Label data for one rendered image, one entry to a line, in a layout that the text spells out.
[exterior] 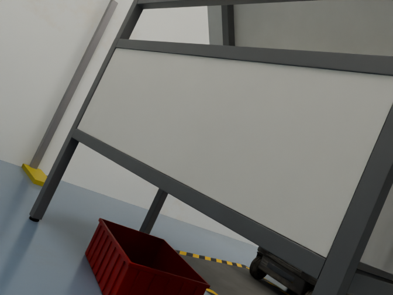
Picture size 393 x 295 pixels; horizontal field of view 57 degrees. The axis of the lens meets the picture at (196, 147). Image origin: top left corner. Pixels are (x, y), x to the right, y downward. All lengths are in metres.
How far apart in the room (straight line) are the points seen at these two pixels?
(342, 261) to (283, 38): 1.07
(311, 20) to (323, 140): 0.80
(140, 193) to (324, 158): 2.31
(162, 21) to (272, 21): 1.39
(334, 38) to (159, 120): 0.72
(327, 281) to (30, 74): 2.17
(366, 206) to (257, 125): 0.31
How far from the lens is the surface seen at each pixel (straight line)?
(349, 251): 0.69
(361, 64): 0.81
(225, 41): 1.75
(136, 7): 1.60
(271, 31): 1.62
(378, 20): 1.38
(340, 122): 0.77
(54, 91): 2.56
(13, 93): 2.52
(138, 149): 1.13
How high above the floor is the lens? 0.44
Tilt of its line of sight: 4 degrees up
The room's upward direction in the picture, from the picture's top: 25 degrees clockwise
